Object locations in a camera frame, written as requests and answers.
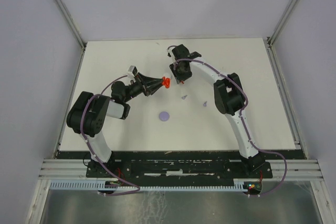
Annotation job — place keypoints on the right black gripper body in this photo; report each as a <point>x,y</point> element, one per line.
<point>179,71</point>

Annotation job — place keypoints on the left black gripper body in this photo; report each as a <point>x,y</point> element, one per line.
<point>137,87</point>

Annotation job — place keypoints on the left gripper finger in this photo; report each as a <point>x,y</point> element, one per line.
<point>149,80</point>
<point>150,89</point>

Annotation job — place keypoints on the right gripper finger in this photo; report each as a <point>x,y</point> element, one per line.
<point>185,76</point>
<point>176,79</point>

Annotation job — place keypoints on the orange round charging case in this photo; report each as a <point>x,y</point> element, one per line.
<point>166,82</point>

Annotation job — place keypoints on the purple round charging case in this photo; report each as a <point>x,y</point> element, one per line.
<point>164,116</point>

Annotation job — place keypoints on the white round charging case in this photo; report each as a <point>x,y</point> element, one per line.
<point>167,75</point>

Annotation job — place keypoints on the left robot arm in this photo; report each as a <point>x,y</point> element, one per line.
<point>88,114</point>

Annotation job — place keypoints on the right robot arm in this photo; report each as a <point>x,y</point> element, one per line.
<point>229,97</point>

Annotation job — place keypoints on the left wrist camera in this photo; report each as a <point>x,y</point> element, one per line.
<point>132,71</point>

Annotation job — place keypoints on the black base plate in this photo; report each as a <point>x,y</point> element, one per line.
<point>219,165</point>

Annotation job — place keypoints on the white slotted cable duct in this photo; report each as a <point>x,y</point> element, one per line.
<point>107,185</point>

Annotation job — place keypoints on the right aluminium frame post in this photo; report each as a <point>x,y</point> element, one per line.
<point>292,4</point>

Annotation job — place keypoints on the aluminium frame post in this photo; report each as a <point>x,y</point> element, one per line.
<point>292,4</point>
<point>70,22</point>

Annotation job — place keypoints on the left aluminium frame post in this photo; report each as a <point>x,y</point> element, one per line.
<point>70,22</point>

